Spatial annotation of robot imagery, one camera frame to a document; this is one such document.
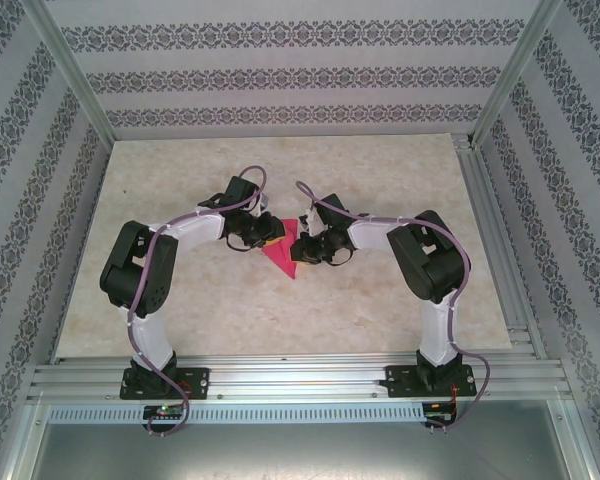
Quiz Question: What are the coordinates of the pink cloth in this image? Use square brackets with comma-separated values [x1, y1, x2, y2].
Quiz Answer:
[259, 218, 301, 281]

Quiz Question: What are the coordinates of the grey sheet metal panel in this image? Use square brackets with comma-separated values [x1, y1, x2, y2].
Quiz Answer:
[17, 422, 589, 480]

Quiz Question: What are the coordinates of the aluminium mounting rail beam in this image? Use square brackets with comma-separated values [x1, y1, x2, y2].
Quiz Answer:
[27, 353, 574, 402]

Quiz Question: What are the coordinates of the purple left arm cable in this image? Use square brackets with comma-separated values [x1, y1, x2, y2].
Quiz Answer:
[127, 165, 267, 437]

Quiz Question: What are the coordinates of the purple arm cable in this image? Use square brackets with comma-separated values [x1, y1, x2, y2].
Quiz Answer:
[127, 165, 267, 437]
[294, 179, 491, 432]

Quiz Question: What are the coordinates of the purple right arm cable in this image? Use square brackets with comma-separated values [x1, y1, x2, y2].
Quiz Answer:
[294, 179, 491, 432]

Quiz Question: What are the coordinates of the grey slotted cable duct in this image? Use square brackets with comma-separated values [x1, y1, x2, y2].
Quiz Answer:
[47, 403, 426, 424]

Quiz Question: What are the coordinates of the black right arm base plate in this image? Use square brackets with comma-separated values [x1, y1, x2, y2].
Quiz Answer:
[385, 363, 477, 399]

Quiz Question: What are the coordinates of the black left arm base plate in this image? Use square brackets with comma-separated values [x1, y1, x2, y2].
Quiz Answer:
[119, 367, 211, 401]

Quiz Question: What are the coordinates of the aluminium side rail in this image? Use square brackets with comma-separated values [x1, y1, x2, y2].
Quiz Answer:
[452, 133, 549, 359]

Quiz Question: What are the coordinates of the aluminium frame post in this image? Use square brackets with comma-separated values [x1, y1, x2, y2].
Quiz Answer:
[22, 0, 117, 146]
[471, 0, 565, 147]

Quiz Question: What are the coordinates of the aluminium frame leg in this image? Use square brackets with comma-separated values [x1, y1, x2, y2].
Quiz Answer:
[549, 397, 600, 480]
[0, 399, 51, 480]

